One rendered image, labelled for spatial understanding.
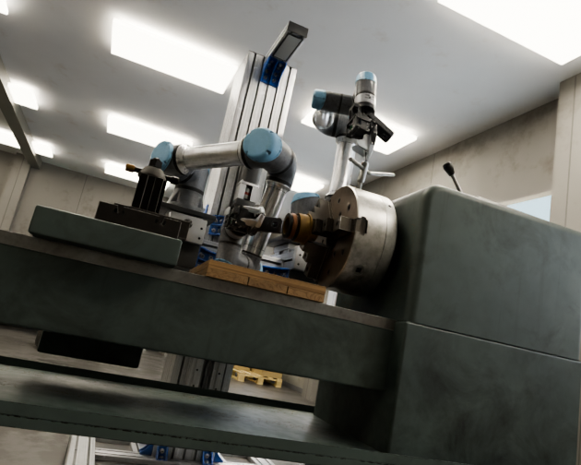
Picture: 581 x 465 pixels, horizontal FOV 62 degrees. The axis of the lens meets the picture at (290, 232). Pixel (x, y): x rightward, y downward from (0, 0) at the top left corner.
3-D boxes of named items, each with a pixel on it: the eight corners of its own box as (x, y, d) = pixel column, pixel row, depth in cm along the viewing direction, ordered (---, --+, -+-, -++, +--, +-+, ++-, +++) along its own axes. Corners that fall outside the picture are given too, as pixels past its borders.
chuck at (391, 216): (337, 289, 161) (359, 198, 162) (380, 305, 130) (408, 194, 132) (326, 287, 160) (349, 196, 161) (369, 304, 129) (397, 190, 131)
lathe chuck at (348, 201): (326, 287, 160) (349, 196, 161) (369, 304, 129) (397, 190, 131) (302, 280, 157) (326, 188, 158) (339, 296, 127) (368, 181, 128)
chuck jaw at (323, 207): (336, 236, 147) (333, 210, 156) (343, 225, 144) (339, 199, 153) (303, 227, 144) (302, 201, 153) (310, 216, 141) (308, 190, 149)
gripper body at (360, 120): (345, 138, 164) (347, 112, 169) (367, 147, 167) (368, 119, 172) (355, 125, 158) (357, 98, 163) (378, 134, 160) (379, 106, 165)
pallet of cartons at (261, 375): (281, 387, 788) (286, 363, 797) (235, 380, 763) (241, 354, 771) (260, 377, 891) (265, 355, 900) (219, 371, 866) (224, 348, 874)
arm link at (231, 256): (244, 281, 161) (251, 249, 164) (226, 274, 152) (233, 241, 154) (225, 279, 165) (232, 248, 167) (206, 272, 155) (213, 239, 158)
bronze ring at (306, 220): (311, 219, 146) (283, 212, 143) (324, 213, 138) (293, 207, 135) (307, 248, 145) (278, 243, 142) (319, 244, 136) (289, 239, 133)
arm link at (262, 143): (169, 184, 190) (291, 173, 165) (142, 169, 177) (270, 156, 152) (174, 156, 193) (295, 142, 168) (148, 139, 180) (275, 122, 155)
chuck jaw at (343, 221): (347, 228, 141) (366, 219, 131) (344, 244, 140) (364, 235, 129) (313, 219, 138) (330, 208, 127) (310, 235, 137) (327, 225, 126)
